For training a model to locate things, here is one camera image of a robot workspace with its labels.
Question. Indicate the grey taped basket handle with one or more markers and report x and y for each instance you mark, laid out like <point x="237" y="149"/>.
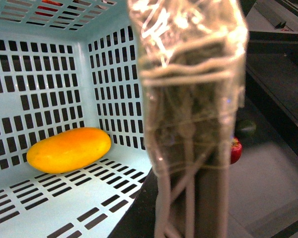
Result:
<point x="191" y="62"/>

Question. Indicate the yellow mango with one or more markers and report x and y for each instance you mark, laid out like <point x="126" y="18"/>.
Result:
<point x="70" y="150"/>

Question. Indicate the light blue plastic basket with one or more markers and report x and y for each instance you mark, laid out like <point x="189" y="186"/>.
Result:
<point x="66" y="64"/>

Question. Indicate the red pomegranate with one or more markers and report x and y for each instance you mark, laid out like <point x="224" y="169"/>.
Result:
<point x="236" y="150"/>

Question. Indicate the green avocado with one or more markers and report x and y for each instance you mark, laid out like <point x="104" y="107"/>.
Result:
<point x="245" y="128"/>

